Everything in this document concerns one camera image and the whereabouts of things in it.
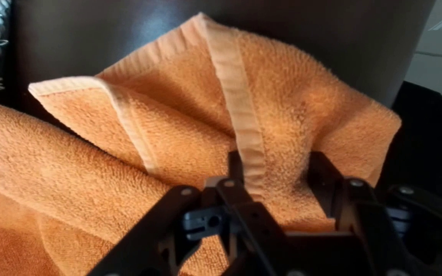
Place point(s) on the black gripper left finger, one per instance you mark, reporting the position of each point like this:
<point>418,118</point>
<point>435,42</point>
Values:
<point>246,224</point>

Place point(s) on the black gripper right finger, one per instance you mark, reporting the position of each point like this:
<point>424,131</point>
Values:
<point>364,224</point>

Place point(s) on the orange terry towel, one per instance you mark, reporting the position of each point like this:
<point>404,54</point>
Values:
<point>169,132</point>

